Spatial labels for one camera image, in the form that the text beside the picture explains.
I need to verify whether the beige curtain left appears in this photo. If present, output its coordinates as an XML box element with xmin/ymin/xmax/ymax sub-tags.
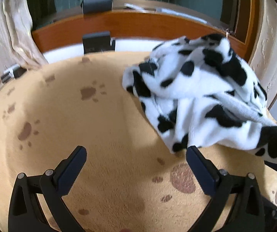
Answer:
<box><xmin>0</xmin><ymin>0</ymin><xmax>48</xmax><ymax>83</ymax></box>

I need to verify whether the silver black charger device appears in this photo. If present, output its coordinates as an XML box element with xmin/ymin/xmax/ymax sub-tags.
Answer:
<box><xmin>1</xmin><ymin>64</ymin><xmax>27</xmax><ymax>84</ymax></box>

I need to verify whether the beige curtain right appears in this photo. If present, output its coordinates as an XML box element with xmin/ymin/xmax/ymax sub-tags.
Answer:
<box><xmin>249</xmin><ymin>0</ymin><xmax>277</xmax><ymax>108</ymax></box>

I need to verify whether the black box below sill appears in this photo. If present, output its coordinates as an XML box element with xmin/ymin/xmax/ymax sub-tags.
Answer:
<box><xmin>82</xmin><ymin>31</ymin><xmax>115</xmax><ymax>54</ymax></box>

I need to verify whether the black-white cow print garment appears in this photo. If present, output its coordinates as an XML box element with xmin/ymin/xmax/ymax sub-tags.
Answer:
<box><xmin>122</xmin><ymin>34</ymin><xmax>277</xmax><ymax>164</ymax></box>

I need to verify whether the black box on sill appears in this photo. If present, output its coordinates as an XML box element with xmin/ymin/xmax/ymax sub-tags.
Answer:
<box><xmin>81</xmin><ymin>0</ymin><xmax>113</xmax><ymax>15</ymax></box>

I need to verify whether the yellow paw print blanket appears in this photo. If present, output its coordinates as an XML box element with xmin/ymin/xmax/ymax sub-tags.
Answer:
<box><xmin>0</xmin><ymin>51</ymin><xmax>277</xmax><ymax>232</ymax></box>

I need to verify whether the white paper on sill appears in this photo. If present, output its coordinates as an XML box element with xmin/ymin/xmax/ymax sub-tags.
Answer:
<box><xmin>123</xmin><ymin>3</ymin><xmax>202</xmax><ymax>18</ymax></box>

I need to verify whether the beige curtain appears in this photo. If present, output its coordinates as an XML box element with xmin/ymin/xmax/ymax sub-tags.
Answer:
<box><xmin>249</xmin><ymin>0</ymin><xmax>277</xmax><ymax>108</ymax></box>
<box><xmin>0</xmin><ymin>0</ymin><xmax>48</xmax><ymax>83</ymax></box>

